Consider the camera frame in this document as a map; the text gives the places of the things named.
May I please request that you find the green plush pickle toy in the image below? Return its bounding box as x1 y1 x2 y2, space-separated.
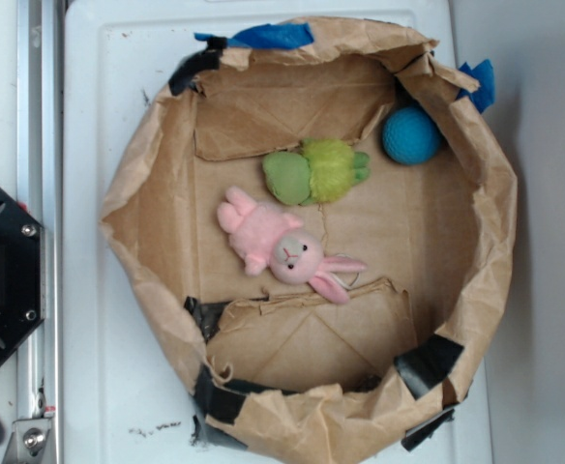
262 139 371 206

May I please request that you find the pink plush bunny toy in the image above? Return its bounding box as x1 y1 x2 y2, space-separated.
217 187 367 305

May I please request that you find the brown paper bag container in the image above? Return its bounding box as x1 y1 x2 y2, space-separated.
101 16 517 463

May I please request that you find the blue dimpled ball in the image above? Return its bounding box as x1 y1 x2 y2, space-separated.
382 106 441 165

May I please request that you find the white plastic tray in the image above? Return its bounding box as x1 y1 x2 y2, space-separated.
62 0 494 464

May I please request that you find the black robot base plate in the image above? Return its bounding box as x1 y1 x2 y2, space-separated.
0 188 43 367

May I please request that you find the aluminium rail frame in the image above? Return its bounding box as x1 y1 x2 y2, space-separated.
16 1 68 463

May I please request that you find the metal corner bracket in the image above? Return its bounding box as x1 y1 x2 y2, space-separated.
2 418 52 464

